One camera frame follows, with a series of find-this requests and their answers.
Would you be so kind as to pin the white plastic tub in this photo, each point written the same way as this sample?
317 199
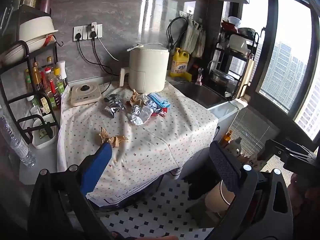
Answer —
45 140

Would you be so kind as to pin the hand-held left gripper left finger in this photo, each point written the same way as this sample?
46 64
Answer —
100 162

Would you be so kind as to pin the beige cup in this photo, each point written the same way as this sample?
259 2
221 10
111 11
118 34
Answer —
217 200

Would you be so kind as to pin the hanging plastic bags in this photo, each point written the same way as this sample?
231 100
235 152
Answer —
192 40

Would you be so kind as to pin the wooden cutting board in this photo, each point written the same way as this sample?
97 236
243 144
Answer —
246 77

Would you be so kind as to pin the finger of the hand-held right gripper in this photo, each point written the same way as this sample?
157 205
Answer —
273 150

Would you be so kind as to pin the yellow detergent bottle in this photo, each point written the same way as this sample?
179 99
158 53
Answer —
180 66

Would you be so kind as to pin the blue medicine box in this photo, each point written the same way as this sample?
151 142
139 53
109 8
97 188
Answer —
157 100

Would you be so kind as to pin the clear water bottle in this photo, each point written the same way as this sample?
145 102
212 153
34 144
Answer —
17 142

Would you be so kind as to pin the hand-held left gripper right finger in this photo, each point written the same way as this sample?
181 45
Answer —
225 170

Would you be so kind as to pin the white bowl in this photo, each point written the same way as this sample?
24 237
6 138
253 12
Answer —
15 53

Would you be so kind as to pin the red snack wrapper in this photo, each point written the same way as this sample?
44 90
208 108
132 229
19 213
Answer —
160 113

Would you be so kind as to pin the cream lidded pot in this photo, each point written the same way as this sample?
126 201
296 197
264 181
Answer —
35 28

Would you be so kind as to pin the white charger plug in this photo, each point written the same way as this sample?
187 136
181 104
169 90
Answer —
94 26

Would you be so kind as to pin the steel sink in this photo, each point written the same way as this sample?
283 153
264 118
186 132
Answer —
200 95

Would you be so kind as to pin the orange snack packet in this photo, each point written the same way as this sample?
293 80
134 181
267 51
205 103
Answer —
48 40

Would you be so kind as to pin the black window frame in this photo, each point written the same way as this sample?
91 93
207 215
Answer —
272 55

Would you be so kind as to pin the orange bottle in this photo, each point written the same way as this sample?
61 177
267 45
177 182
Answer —
228 138

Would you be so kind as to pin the clear plastic container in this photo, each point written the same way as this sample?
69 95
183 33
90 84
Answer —
233 21

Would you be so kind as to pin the cream air fryer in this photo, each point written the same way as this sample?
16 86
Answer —
147 67

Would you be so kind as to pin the white wall hook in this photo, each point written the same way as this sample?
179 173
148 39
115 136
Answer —
190 11

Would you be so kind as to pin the white wall socket plate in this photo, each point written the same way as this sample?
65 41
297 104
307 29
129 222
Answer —
99 31
83 30

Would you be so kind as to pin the brown paper piece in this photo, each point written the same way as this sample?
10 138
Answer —
136 98
118 140
103 133

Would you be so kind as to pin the white tissue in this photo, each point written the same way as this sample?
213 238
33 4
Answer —
145 113

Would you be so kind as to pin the row of condiment bottles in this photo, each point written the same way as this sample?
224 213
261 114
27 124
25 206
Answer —
47 85

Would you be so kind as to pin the black shelf rack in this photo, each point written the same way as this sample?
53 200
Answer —
22 46

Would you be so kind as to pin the silver foil wrapper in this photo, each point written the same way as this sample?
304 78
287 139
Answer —
113 105

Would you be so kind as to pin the steel pot with lid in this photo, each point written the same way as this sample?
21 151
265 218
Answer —
221 78

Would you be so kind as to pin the white container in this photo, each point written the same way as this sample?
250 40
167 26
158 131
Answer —
237 43

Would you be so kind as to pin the floral white tablecloth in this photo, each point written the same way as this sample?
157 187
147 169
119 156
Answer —
150 150

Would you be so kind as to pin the person's right hand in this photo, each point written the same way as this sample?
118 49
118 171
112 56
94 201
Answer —
312 200

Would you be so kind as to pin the small foil ball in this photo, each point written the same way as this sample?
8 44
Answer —
136 110

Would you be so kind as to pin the black dish rack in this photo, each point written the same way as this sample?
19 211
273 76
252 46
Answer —
217 52

